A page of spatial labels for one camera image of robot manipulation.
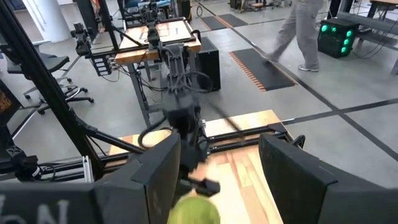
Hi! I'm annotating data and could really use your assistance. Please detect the silver aluminium extrusion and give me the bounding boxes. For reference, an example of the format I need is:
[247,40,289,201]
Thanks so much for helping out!
[81,155,95,184]

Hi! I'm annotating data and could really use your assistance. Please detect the person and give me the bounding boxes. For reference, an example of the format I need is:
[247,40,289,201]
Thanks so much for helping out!
[263,0,325,73]

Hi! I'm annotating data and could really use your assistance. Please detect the black office chair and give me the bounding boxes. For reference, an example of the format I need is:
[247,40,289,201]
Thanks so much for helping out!
[0,39,95,116]

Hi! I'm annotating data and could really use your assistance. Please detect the green apple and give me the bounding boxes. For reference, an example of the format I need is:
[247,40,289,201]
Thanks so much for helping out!
[167,195,221,224]

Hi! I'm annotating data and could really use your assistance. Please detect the white column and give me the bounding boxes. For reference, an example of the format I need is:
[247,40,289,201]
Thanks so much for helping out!
[21,0,73,44]

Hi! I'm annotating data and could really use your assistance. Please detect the black floor mat orange stripes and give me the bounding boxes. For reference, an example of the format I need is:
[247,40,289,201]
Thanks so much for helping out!
[229,48,298,93]
[201,13,250,31]

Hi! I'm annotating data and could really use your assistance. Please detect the black power strip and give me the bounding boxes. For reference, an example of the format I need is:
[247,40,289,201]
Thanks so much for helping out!
[91,55,113,77]

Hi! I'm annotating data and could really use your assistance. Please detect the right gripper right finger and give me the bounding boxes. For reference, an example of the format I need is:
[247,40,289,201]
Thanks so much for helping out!
[257,133,398,224]

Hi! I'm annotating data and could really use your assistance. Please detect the grey bench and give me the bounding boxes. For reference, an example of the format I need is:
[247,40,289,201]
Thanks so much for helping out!
[337,0,398,75]

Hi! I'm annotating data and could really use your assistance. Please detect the small black cable loop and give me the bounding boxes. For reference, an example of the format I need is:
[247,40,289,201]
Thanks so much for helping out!
[292,134,306,149]

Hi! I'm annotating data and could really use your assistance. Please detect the black box green lights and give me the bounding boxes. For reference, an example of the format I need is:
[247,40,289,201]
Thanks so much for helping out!
[317,17,359,59]

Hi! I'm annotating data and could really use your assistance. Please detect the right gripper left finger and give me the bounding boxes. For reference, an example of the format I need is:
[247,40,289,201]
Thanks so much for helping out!
[93,132,182,224]

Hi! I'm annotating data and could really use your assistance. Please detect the neighbour wooden robot table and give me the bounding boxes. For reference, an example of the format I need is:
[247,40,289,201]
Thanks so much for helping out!
[114,17,203,127]

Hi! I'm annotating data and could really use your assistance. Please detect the black computer tower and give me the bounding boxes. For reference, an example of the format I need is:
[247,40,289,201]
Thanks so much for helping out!
[196,36,222,93]

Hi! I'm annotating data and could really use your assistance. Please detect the dark monitor orange picture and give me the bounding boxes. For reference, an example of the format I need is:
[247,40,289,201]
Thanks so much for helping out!
[0,79,21,125]

